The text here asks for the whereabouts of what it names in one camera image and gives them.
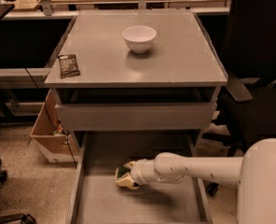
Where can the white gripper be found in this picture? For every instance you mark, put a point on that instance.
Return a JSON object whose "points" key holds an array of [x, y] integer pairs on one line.
{"points": [[139, 172]]}

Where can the green yellow sponge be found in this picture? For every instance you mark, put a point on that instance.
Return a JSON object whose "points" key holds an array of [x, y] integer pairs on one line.
{"points": [[121, 171]]}

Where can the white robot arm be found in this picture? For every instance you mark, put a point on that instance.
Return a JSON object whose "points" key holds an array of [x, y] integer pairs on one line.
{"points": [[253, 175]]}

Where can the grey open middle drawer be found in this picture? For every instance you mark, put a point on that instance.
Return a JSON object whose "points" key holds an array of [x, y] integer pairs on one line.
{"points": [[96, 198]]}

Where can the grey top drawer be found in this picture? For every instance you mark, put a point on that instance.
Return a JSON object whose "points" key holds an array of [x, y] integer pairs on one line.
{"points": [[136, 109]]}

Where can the grey drawer cabinet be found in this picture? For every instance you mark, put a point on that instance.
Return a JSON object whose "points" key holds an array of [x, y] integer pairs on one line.
{"points": [[180, 56]]}

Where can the cardboard box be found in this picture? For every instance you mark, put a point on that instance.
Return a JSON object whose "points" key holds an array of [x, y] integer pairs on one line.
{"points": [[47, 132]]}

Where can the dark snack packet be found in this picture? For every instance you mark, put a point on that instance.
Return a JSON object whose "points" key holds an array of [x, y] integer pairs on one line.
{"points": [[68, 66]]}

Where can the white ceramic bowl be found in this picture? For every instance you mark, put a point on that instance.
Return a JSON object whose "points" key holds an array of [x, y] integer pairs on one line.
{"points": [[139, 38]]}

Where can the black office chair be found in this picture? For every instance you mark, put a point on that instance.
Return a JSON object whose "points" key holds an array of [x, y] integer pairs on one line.
{"points": [[245, 42]]}

